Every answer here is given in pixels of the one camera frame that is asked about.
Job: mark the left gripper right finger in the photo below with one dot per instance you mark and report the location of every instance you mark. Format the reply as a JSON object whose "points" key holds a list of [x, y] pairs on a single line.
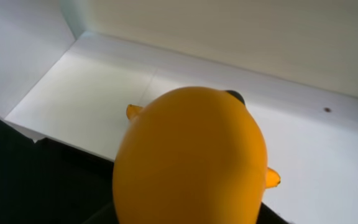
{"points": [[267, 217]]}

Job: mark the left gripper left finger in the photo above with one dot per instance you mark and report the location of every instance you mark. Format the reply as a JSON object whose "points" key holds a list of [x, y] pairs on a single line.
{"points": [[106, 216]]}

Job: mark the orange toy figure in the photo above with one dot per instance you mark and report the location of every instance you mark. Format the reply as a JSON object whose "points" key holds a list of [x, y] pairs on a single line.
{"points": [[191, 155]]}

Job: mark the white shelf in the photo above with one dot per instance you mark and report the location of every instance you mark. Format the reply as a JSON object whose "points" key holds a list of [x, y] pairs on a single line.
{"points": [[306, 149]]}

